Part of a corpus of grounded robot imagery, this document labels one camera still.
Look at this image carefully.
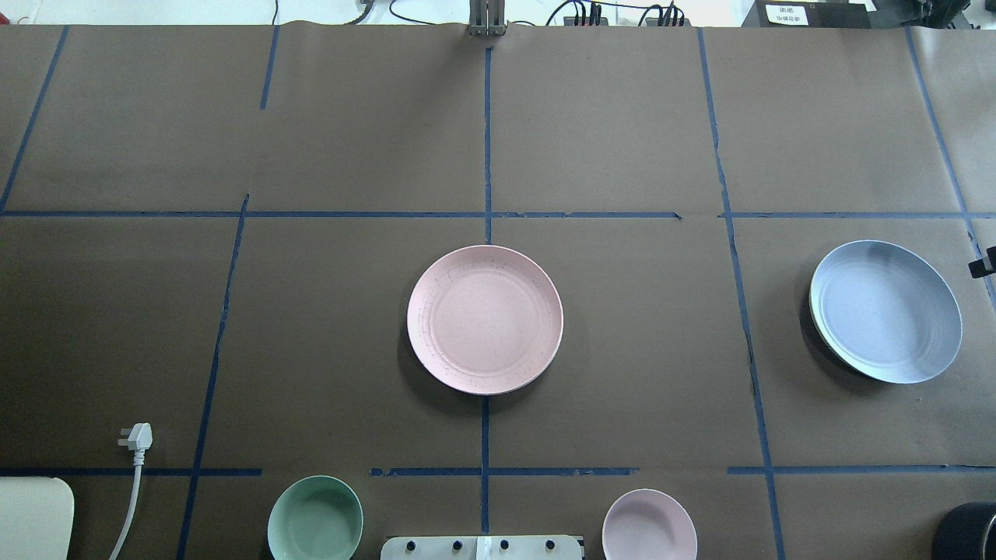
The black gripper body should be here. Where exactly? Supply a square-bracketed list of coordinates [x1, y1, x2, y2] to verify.
[968, 246, 996, 278]

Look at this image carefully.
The blue plate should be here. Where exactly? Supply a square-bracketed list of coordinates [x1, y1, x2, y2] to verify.
[808, 239, 964, 385]

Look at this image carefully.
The pink plate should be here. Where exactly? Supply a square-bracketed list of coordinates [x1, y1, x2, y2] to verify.
[405, 245, 563, 396]

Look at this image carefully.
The dark blue saucepan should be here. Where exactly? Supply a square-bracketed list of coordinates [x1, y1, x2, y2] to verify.
[931, 501, 995, 559]

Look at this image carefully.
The black box with label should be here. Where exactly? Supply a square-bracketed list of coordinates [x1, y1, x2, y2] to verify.
[741, 1, 872, 29]

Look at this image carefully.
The pink bowl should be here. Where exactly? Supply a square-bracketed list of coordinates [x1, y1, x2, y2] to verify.
[601, 488, 700, 559]

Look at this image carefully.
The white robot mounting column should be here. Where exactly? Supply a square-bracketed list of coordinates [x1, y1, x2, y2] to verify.
[380, 534, 586, 559]

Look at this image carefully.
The green bowl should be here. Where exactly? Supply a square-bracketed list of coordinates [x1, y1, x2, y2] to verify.
[267, 475, 364, 559]

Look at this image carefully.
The cream toaster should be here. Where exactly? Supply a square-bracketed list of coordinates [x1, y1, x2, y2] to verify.
[1, 476, 75, 559]

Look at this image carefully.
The aluminium frame post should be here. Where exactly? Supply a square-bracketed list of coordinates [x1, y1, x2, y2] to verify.
[467, 0, 507, 37]

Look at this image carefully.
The white power cable with plug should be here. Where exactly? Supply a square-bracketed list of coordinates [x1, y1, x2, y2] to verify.
[107, 422, 154, 560]

